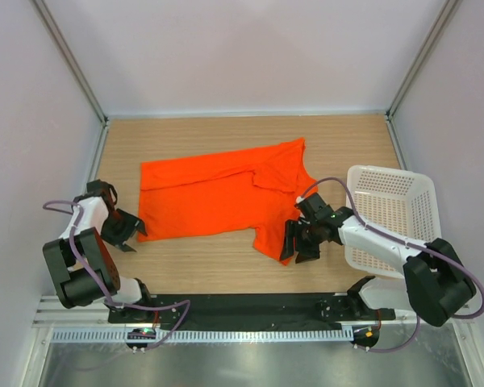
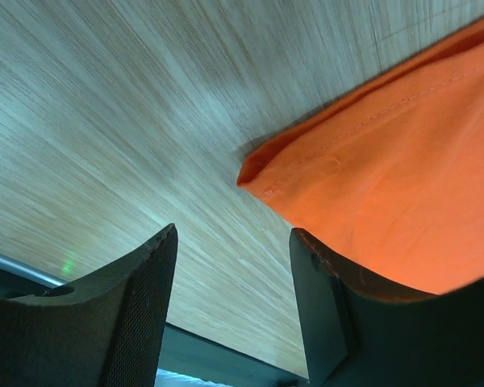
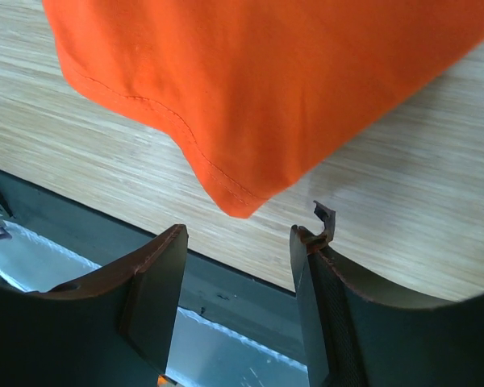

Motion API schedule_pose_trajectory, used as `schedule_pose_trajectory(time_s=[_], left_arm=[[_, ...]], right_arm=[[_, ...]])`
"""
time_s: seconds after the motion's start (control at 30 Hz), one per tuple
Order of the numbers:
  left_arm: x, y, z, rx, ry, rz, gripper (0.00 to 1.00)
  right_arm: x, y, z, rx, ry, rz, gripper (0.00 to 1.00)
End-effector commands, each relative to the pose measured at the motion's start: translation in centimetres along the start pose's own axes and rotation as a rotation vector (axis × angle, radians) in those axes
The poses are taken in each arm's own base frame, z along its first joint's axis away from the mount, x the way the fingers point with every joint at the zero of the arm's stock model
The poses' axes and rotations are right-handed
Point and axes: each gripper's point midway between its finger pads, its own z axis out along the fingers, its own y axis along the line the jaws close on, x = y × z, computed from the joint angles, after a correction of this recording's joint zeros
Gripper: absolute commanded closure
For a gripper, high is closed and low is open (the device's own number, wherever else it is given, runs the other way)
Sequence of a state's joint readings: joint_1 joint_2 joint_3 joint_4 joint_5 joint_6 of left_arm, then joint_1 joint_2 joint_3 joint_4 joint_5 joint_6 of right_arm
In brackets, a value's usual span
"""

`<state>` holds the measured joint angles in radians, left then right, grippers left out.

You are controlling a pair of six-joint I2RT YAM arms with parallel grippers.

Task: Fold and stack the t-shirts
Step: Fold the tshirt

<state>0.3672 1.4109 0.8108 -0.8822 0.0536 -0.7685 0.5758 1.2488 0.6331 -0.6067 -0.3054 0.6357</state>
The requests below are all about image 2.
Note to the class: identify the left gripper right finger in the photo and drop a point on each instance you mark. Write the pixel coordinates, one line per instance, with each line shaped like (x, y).
(362, 329)

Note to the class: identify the aluminium rail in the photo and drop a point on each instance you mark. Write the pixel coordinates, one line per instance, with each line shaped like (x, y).
(30, 273)

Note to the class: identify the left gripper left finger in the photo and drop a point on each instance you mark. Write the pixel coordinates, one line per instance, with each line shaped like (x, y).
(103, 329)

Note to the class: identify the orange t shirt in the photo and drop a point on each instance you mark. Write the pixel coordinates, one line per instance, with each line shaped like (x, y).
(391, 176)

